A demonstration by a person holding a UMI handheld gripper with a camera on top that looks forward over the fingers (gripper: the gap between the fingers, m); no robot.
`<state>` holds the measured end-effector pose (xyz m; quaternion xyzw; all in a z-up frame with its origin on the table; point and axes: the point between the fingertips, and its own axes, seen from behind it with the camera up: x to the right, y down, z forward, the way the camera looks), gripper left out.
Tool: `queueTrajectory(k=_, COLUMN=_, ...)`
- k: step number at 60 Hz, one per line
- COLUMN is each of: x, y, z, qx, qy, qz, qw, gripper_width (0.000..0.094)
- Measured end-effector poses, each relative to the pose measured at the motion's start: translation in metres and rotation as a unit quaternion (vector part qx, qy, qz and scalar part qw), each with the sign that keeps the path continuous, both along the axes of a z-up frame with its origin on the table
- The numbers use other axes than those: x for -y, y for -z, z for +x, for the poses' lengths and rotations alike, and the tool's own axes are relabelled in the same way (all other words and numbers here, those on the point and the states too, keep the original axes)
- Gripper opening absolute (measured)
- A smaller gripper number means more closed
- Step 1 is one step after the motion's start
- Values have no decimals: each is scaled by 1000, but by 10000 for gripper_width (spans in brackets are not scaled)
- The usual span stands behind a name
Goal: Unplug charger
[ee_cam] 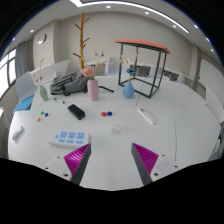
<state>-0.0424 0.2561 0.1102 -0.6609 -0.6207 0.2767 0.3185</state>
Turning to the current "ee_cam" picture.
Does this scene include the green vase with dried flowers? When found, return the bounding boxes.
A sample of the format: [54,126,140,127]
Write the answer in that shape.
[32,58,49,102]

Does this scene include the grey curtain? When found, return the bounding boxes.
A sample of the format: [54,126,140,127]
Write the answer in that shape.
[14,40,29,79]

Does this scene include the pink vase with flowers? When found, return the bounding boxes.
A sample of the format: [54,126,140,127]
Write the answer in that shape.
[81,50,118,102]

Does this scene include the ceiling light strip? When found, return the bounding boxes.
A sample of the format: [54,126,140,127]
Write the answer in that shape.
[69,0,190,34]

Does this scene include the black and white marker pen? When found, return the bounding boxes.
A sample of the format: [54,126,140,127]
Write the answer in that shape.
[53,97,66,105]

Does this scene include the small white device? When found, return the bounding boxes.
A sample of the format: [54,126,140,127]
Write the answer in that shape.
[11,125,25,142]

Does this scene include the round ceiling lights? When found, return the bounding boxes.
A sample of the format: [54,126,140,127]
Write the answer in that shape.
[11,3,214,53]

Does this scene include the grey backpack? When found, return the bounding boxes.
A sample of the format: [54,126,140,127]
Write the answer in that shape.
[49,71,90,97]

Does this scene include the white chair with blue seat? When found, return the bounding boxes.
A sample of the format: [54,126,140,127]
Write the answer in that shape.
[13,70,38,114]

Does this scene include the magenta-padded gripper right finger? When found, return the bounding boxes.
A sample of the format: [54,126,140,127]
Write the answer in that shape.
[130,142,183,186]

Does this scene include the black rectangular box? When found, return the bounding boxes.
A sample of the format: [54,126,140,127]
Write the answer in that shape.
[67,103,86,121]

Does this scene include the thin black stick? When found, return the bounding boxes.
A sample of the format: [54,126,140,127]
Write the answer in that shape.
[98,85,115,94]

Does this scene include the round wall clock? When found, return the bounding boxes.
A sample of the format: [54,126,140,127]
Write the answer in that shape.
[36,33,47,45]

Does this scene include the black frame stand, orange top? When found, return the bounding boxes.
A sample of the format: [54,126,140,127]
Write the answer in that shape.
[113,38,172,99]

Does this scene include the white flat remote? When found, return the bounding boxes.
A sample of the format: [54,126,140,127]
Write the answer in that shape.
[137,107,157,126]

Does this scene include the blue vase with flower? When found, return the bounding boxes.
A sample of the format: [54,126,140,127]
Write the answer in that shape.
[119,51,140,99]

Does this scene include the wooden coat rack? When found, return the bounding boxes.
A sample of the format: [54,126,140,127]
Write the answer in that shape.
[72,12,91,70]

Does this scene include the window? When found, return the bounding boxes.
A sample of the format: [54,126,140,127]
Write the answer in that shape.
[0,48,18,98]

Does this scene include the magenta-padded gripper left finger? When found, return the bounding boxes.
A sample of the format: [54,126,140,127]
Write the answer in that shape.
[42,143,93,186]

